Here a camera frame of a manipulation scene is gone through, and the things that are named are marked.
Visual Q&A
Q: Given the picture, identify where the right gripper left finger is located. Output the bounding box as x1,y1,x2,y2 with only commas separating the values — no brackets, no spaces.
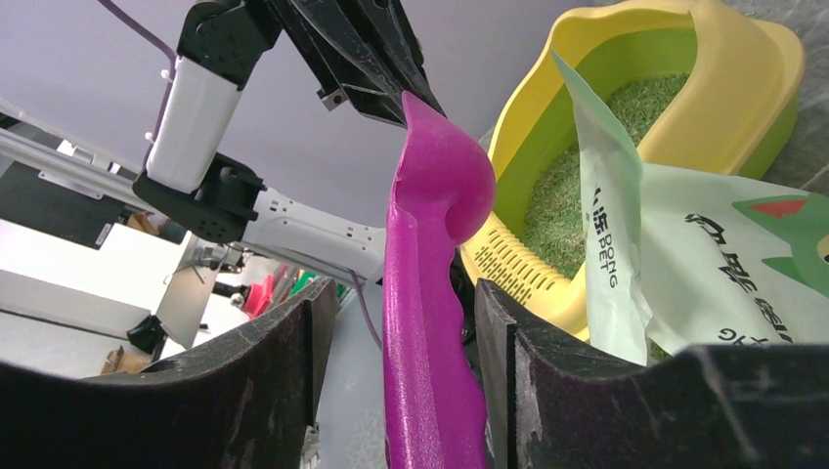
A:
1,278,338,468

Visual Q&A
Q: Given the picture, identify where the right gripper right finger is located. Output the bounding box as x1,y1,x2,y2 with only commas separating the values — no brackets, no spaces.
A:
475,280,828,468

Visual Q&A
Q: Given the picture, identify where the green cat litter bag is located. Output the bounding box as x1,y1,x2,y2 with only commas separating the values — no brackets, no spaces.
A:
556,60,828,364

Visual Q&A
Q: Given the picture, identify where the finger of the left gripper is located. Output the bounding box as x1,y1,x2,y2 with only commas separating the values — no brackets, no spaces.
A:
270,0,443,127

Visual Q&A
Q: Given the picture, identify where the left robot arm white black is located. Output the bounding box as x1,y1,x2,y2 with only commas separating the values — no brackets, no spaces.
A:
133,0,438,285

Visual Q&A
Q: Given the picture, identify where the magenta plastic scoop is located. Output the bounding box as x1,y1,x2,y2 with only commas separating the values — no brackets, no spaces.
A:
382,92,496,468

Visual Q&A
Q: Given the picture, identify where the yellow litter box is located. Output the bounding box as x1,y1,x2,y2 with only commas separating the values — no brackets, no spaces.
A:
458,0,807,343

